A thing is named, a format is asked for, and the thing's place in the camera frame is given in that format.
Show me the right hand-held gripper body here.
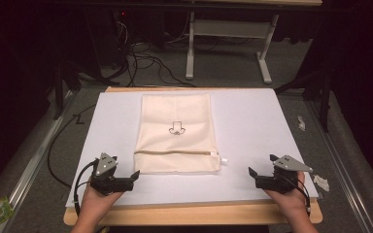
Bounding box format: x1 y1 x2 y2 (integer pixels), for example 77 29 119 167
255 154 315 195

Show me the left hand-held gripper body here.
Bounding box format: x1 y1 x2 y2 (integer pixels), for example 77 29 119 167
89 152 134 195

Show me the cream cloth zipper bag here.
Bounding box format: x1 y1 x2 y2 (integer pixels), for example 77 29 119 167
133 93 229 175

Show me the person's right hand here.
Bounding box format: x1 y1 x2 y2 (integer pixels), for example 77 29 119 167
263 171 309 218

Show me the person's left hand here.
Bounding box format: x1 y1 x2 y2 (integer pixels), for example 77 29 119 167
78 185 124 223

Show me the white foam mat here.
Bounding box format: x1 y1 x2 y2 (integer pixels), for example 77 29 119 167
65 88 320 209

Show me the large crumpled white scrap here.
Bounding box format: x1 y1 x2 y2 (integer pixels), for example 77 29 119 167
313 174 331 192

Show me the black metal stand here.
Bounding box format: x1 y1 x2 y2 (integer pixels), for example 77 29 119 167
51 59 83 121
273 69 333 134

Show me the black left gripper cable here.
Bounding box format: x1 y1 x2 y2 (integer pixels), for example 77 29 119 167
73 158 100 216

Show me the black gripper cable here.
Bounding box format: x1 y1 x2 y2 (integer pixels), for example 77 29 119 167
73 158 100 216
285 176 312 216

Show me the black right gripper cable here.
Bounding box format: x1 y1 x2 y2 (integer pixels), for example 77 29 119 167
285 176 312 216

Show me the silver metal floor rail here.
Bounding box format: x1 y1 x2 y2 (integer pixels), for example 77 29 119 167
0 90 76 233
304 96 372 233

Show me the long black floor cable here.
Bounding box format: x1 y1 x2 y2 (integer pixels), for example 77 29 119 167
47 103 97 189

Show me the bundle of black cables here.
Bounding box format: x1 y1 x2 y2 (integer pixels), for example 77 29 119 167
109 11 197 88

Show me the white metal desk frame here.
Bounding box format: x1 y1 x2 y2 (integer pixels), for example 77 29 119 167
185 12 280 85

